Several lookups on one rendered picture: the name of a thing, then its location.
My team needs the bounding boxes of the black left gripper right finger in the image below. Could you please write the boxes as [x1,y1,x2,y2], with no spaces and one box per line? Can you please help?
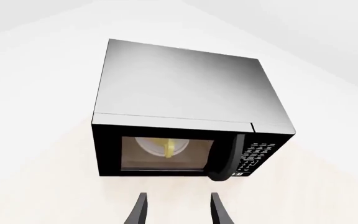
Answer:
[210,192,236,224]

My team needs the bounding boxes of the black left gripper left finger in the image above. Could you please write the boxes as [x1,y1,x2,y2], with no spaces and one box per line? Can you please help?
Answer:
[123,192,149,224]

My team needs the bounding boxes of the yellow and white mug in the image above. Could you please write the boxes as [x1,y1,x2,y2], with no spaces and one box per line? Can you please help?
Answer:
[134,137,190,159]

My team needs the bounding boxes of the black microwave oven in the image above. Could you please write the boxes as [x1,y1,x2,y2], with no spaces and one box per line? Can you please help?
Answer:
[91,38,296,182]

